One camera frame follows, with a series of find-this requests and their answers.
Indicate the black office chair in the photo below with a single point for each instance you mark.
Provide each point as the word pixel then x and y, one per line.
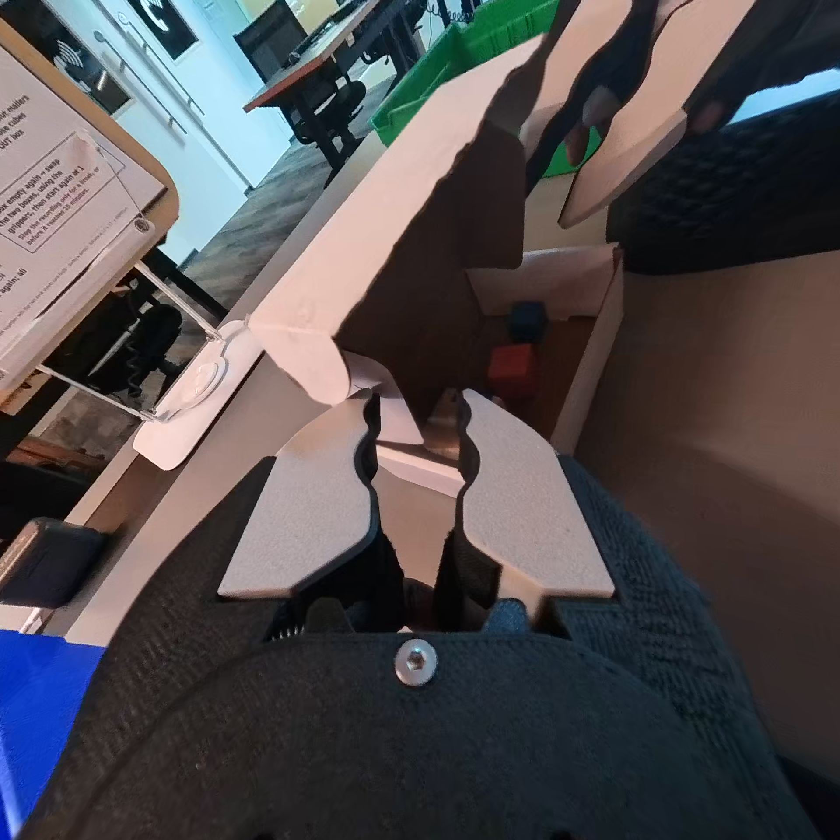
pixel 331 108

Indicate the cardboard box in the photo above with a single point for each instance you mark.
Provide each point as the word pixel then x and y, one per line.
pixel 407 216

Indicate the wooden top background table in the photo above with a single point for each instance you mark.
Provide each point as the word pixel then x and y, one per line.
pixel 308 65

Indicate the person's right hand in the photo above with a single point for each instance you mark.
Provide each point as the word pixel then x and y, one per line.
pixel 781 46

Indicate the green plastic bin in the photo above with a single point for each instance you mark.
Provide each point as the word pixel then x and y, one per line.
pixel 426 85

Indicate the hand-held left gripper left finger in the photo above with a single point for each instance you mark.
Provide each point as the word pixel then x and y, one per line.
pixel 308 505

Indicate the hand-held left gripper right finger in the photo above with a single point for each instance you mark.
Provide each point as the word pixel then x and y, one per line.
pixel 525 512

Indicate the blue cube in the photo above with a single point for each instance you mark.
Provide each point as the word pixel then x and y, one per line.
pixel 530 323

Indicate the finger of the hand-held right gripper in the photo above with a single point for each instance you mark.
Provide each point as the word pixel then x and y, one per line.
pixel 584 33
pixel 663 85

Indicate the red cube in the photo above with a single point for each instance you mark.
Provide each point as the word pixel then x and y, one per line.
pixel 513 369

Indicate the blue plastic bin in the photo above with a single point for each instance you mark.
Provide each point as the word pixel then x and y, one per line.
pixel 39 722

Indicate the black wall poster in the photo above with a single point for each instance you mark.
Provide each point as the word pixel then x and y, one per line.
pixel 79 59
pixel 164 23

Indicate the instruction sign stand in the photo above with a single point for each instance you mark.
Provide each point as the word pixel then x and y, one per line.
pixel 59 197

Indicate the grey desk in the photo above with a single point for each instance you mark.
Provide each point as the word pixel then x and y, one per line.
pixel 722 407

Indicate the small black box device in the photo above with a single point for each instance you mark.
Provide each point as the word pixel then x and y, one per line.
pixel 46 564

